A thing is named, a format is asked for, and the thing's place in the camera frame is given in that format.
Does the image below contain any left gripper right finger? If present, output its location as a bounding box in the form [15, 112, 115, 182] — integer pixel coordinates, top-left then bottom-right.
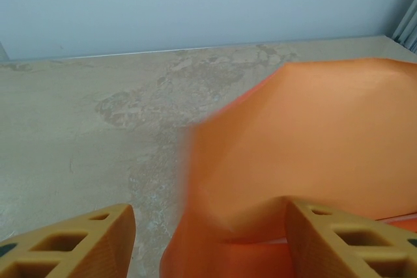
[285, 199, 417, 278]

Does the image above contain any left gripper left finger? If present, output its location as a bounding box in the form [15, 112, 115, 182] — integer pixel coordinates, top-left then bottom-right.
[0, 203, 136, 278]

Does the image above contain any aluminium frame post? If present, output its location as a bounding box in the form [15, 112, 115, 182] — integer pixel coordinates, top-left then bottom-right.
[392, 0, 417, 51]

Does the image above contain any aluminium table edge rail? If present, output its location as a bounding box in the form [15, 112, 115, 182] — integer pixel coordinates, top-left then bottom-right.
[0, 33, 392, 63]

